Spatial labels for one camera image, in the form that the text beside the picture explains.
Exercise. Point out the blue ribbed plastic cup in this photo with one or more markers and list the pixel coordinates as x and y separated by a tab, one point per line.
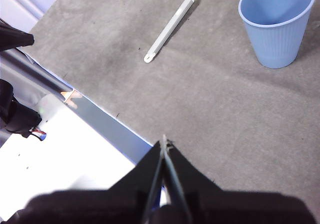
275	43

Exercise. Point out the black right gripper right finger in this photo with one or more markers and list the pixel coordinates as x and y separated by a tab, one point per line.
225	209

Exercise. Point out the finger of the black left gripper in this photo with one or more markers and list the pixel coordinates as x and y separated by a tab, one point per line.
12	31
12	43

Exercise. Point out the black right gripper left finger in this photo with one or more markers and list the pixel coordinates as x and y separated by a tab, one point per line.
112	206

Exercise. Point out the grey metal frame bar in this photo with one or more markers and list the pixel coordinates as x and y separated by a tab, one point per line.
112	131

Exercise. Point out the tan plastic clip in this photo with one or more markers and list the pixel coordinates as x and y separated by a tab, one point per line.
71	97

